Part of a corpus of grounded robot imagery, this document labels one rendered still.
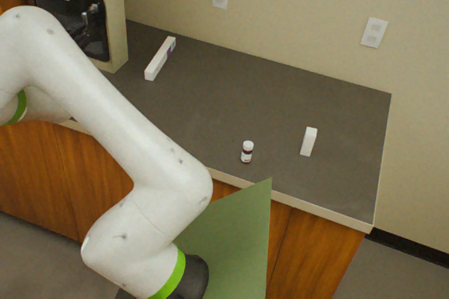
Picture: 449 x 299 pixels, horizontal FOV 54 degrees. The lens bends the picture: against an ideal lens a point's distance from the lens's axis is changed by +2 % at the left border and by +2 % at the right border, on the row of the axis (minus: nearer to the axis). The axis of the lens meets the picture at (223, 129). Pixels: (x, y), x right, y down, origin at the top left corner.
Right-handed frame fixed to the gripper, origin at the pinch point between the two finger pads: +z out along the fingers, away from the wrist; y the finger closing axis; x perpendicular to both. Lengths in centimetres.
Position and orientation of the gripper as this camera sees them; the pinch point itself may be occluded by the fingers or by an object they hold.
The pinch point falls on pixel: (86, 29)
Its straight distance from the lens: 162.5
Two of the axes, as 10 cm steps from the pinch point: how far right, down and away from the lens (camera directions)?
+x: -0.9, 7.4, 6.7
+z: 3.6, -6.0, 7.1
